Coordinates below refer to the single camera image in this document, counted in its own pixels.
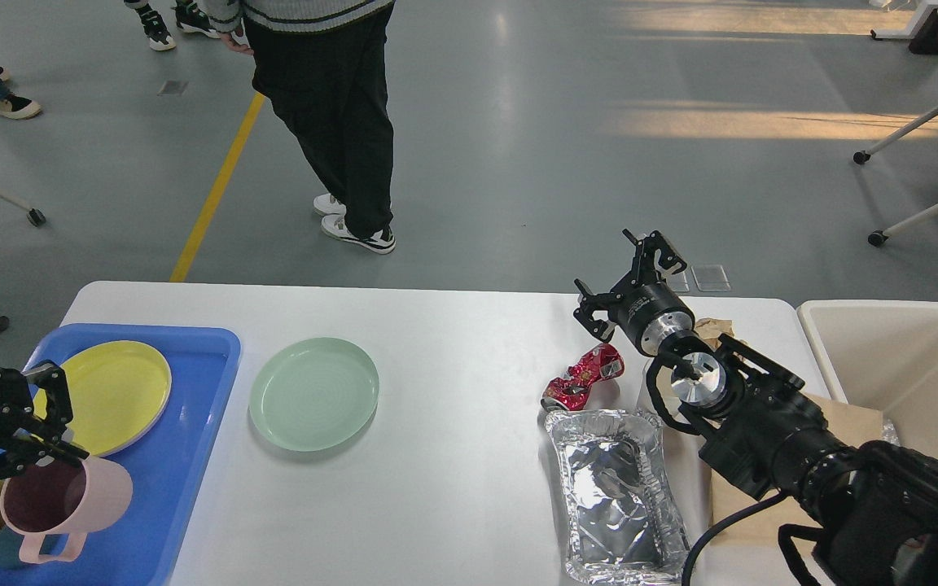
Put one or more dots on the crumpled brown paper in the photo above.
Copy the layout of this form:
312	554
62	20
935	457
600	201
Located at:
710	330

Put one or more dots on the crushed red can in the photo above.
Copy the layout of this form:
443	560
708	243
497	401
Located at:
571	390

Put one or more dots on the green plate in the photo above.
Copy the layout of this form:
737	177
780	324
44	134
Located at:
314	395

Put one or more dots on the blue plastic tray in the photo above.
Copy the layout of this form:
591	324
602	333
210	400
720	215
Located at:
166	464

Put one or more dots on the person in grey sweater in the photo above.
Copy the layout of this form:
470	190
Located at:
322	65

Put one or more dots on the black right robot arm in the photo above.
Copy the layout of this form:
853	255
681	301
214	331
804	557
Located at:
874	508

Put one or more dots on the yellow plate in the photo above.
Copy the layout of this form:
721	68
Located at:
118	391

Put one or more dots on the pink mug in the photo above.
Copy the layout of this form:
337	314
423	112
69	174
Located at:
55	508

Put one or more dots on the aluminium foil tray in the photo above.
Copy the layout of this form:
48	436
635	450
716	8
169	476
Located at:
623	525

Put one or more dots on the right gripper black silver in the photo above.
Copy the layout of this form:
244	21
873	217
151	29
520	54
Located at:
652	313

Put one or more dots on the beige plastic bin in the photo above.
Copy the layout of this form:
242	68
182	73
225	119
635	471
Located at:
883	355

